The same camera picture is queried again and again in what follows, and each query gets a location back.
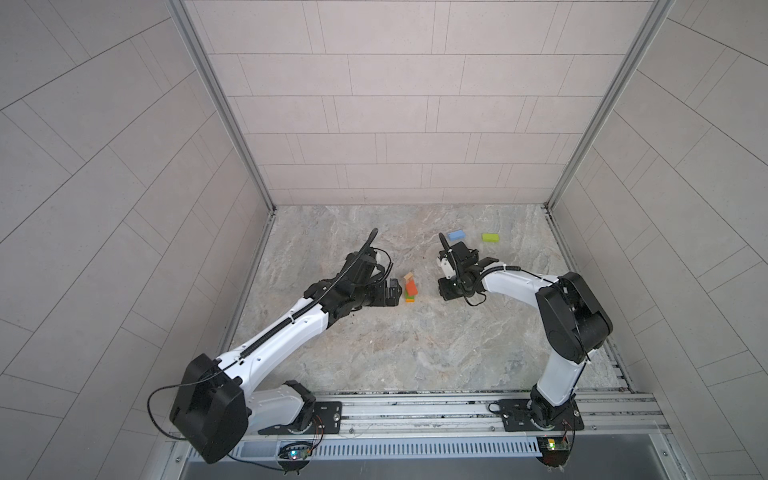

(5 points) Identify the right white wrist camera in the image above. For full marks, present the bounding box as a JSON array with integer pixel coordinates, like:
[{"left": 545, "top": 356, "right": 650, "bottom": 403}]
[{"left": 438, "top": 257, "right": 456, "bottom": 279}]

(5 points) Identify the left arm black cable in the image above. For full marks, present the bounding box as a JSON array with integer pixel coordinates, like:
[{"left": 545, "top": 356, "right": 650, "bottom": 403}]
[{"left": 146, "top": 377, "right": 211, "bottom": 442}]

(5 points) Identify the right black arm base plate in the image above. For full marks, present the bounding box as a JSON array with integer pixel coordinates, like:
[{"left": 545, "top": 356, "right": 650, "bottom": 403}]
[{"left": 490, "top": 399, "right": 585, "bottom": 432}]

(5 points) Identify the light blue wood block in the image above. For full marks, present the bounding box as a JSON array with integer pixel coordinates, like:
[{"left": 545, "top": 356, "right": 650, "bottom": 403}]
[{"left": 447, "top": 230, "right": 466, "bottom": 242}]

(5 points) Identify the left green circuit board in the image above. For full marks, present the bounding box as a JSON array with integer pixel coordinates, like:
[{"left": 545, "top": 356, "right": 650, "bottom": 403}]
[{"left": 277, "top": 441, "right": 314, "bottom": 472}]

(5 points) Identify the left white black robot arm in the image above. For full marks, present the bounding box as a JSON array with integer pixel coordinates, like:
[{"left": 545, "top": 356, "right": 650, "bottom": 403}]
[{"left": 169, "top": 233, "right": 398, "bottom": 464}]

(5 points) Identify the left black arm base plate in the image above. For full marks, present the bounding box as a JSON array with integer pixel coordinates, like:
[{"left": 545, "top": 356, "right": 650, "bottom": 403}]
[{"left": 258, "top": 401, "right": 343, "bottom": 435}]

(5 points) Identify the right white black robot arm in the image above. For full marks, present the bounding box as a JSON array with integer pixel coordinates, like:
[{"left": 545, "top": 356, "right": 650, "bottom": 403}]
[{"left": 438, "top": 234, "right": 613, "bottom": 432}]

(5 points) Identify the red wood block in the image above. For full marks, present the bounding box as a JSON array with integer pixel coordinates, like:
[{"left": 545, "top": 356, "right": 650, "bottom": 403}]
[{"left": 405, "top": 280, "right": 418, "bottom": 297}]

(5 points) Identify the aluminium mounting rail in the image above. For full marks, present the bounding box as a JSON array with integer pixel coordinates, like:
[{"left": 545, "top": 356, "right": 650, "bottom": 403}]
[{"left": 166, "top": 389, "right": 670, "bottom": 444}]

